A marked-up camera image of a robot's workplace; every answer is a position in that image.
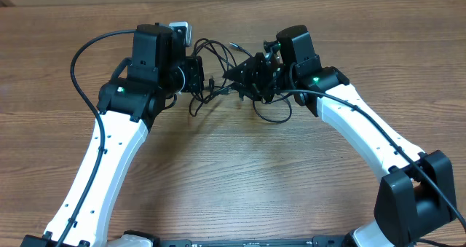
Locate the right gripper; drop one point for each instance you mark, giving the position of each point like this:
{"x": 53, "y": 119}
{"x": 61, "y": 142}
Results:
{"x": 252, "y": 67}

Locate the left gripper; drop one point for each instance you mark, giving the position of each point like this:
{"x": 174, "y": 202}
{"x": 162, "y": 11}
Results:
{"x": 194, "y": 66}

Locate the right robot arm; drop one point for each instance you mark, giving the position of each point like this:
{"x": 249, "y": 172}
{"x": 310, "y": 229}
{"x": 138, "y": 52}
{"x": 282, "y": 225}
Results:
{"x": 416, "y": 189}

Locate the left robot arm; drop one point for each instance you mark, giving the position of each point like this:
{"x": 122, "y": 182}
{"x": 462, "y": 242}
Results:
{"x": 158, "y": 69}

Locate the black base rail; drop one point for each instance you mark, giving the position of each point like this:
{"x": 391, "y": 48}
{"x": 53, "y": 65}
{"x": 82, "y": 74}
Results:
{"x": 247, "y": 243}

